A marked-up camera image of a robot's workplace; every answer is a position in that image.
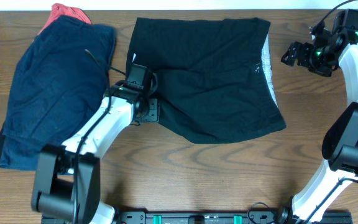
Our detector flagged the black shorts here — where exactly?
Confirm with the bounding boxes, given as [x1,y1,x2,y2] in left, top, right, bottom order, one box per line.
[127,17,286,144]

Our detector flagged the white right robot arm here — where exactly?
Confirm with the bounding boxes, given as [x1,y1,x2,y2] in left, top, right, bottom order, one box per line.
[274,9,358,223]

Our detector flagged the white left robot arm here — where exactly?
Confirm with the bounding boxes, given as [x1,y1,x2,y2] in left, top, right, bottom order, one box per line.
[31,80,160,223]

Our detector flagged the navy blue shorts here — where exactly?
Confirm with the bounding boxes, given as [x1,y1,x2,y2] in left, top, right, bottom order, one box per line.
[0,16,116,170]

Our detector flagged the red garment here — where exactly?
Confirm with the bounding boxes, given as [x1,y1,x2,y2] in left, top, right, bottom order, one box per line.
[39,3,92,34]

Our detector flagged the black mounting rail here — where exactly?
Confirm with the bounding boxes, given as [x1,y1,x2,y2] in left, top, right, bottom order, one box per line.
[41,211,353,224]

